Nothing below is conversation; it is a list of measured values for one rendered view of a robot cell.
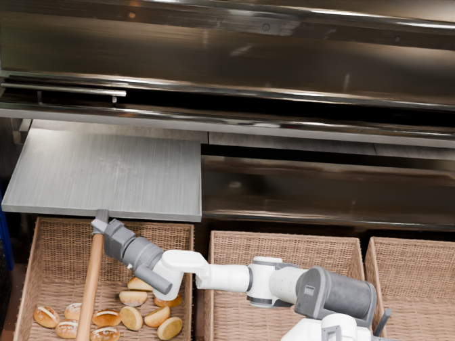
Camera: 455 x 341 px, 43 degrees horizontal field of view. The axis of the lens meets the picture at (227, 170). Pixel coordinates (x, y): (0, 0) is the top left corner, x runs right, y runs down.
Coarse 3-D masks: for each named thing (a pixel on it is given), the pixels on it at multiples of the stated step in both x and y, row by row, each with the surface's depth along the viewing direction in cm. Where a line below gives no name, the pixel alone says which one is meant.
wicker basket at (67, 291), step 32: (64, 224) 204; (128, 224) 206; (160, 224) 207; (32, 256) 194; (64, 256) 210; (32, 288) 199; (64, 288) 213; (128, 288) 216; (192, 288) 196; (32, 320) 201
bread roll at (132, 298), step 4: (124, 292) 208; (128, 292) 208; (132, 292) 207; (136, 292) 208; (140, 292) 208; (144, 292) 209; (120, 296) 208; (124, 296) 207; (128, 296) 207; (132, 296) 207; (136, 296) 207; (140, 296) 207; (144, 296) 208; (124, 300) 207; (128, 300) 207; (132, 300) 207; (136, 300) 207; (140, 300) 208; (144, 300) 209; (128, 304) 208; (132, 304) 208; (136, 304) 208; (140, 304) 209
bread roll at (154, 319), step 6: (162, 306) 208; (156, 312) 203; (162, 312) 203; (168, 312) 205; (150, 318) 202; (156, 318) 202; (162, 318) 203; (168, 318) 205; (150, 324) 202; (156, 324) 202
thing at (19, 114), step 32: (32, 96) 163; (64, 96) 165; (96, 96) 167; (128, 96) 170; (160, 96) 172; (192, 96) 175; (224, 96) 177; (192, 128) 161; (224, 128) 161; (256, 128) 162; (416, 128) 173; (448, 128) 176
